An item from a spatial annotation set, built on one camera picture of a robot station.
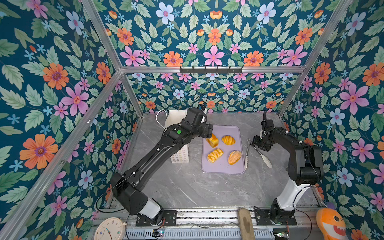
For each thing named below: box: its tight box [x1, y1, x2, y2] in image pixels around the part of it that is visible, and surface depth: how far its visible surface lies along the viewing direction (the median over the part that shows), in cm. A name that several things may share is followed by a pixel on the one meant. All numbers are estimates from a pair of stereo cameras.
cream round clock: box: [94, 217, 128, 240], surface depth 70 cm
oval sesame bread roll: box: [227, 150, 242, 165], surface depth 93 cm
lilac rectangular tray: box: [202, 125, 245, 175], surface depth 95 cm
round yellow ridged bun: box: [221, 135, 236, 146], surface depth 102 cm
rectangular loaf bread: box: [205, 133, 219, 148], surface depth 98 cm
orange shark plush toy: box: [316, 208, 348, 240], surface depth 66 cm
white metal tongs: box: [244, 138, 273, 170], surface depth 95 cm
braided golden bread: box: [207, 148, 224, 163], surface depth 94 cm
